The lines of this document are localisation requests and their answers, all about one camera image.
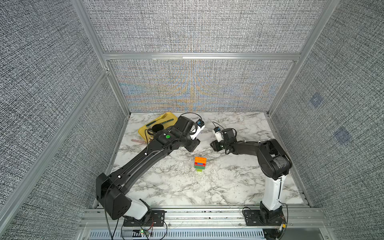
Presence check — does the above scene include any orange long lego brick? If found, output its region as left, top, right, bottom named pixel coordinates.
left=195, top=157, right=207, bottom=165

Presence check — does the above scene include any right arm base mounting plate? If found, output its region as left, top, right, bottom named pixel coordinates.
left=242, top=207, right=286, bottom=227

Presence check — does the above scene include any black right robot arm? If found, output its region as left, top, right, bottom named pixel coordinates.
left=210, top=127, right=292, bottom=225

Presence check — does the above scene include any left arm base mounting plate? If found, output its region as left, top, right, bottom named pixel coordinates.
left=123, top=210, right=166, bottom=227

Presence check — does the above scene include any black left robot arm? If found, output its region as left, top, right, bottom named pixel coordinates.
left=96, top=115, right=205, bottom=222

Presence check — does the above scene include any yellow plastic tray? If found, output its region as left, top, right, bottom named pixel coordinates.
left=138, top=112, right=178, bottom=143

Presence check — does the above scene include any black mug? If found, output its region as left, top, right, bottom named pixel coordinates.
left=148, top=124, right=164, bottom=136

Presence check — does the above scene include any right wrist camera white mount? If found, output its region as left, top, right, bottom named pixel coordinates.
left=213, top=127, right=224, bottom=142

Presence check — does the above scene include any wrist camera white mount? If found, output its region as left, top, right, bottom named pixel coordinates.
left=190, top=119, right=205, bottom=140
left=213, top=127, right=224, bottom=142

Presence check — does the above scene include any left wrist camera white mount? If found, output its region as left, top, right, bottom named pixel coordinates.
left=190, top=119, right=205, bottom=140

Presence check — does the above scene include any green handled knife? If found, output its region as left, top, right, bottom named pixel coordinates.
left=160, top=119, right=174, bottom=125

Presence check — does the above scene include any pink handled fork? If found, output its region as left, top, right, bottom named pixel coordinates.
left=131, top=139, right=147, bottom=144

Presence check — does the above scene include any aluminium front rail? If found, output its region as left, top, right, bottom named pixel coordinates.
left=79, top=205, right=331, bottom=230

